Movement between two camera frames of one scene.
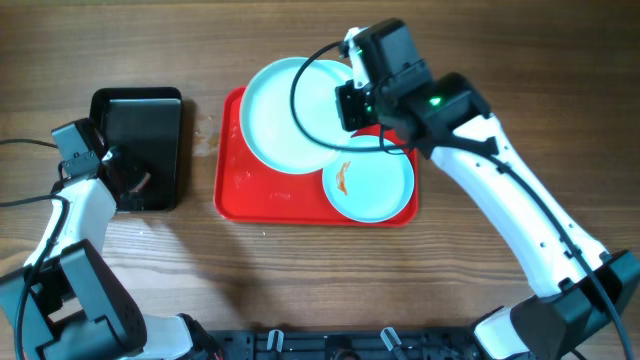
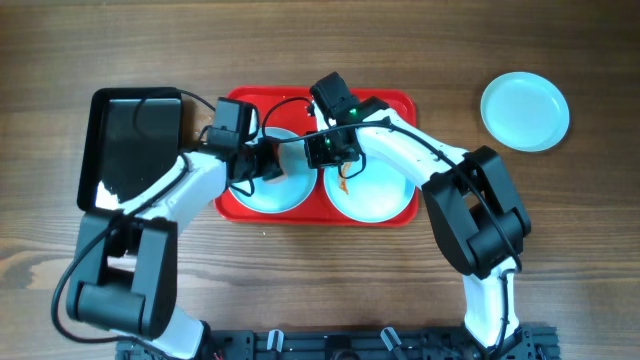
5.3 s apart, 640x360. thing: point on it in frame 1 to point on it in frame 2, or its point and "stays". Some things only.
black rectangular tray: x=143 y=125 stays
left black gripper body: x=122 y=176 to x=270 y=163
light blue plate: x=368 y=186 stays
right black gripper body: x=351 y=107 to x=331 y=156
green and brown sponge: x=145 y=179 to x=279 y=179
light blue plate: x=268 y=120 to x=524 y=111
